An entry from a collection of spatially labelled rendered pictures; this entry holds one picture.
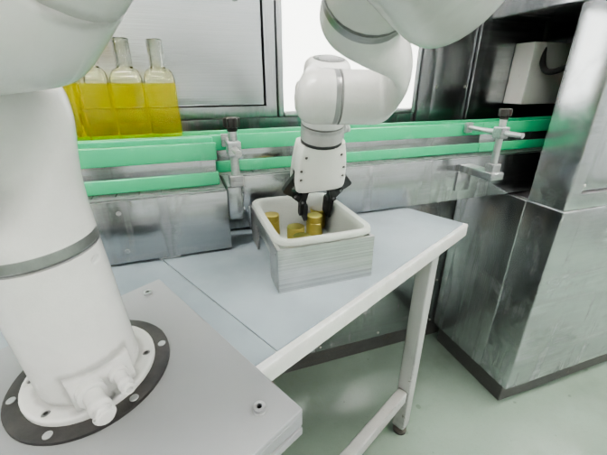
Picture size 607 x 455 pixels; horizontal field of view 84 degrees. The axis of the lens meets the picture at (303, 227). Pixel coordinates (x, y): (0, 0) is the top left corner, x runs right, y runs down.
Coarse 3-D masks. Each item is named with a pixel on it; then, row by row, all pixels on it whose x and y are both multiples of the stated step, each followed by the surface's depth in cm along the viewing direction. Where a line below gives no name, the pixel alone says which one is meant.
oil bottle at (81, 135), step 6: (72, 84) 61; (66, 90) 60; (72, 90) 61; (72, 96) 61; (72, 102) 61; (78, 102) 62; (72, 108) 62; (78, 108) 62; (78, 114) 62; (78, 120) 63; (78, 126) 63; (84, 126) 64; (78, 132) 63; (84, 132) 64; (78, 138) 64; (84, 138) 64
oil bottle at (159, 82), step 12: (156, 72) 64; (168, 72) 65; (156, 84) 64; (168, 84) 65; (156, 96) 65; (168, 96) 66; (156, 108) 66; (168, 108) 67; (156, 120) 67; (168, 120) 67; (180, 120) 68; (156, 132) 67; (168, 132) 68; (180, 132) 69
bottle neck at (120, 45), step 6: (114, 42) 61; (120, 42) 61; (126, 42) 62; (114, 48) 62; (120, 48) 62; (126, 48) 62; (114, 54) 62; (120, 54) 62; (126, 54) 62; (120, 60) 62; (126, 60) 63; (126, 66) 63; (132, 66) 64
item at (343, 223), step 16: (320, 192) 75; (256, 208) 65; (272, 208) 71; (288, 208) 73; (320, 208) 75; (336, 208) 68; (288, 224) 74; (304, 224) 75; (336, 224) 68; (352, 224) 62; (368, 224) 58; (288, 240) 52; (304, 240) 52; (320, 240) 53
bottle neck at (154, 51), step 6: (150, 42) 63; (156, 42) 63; (150, 48) 63; (156, 48) 63; (162, 48) 64; (150, 54) 64; (156, 54) 64; (162, 54) 64; (150, 60) 64; (156, 60) 64; (162, 60) 65; (150, 66) 65; (156, 66) 64; (162, 66) 65
